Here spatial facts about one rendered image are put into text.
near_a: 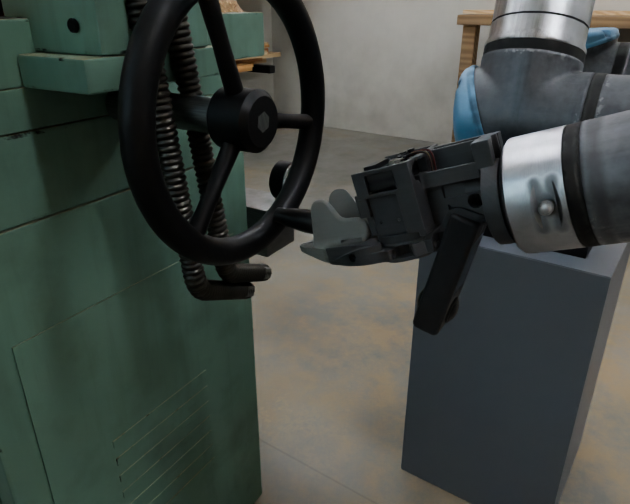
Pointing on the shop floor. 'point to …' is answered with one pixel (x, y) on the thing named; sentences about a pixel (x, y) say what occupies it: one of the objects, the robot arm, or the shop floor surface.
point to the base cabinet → (112, 364)
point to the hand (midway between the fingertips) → (314, 252)
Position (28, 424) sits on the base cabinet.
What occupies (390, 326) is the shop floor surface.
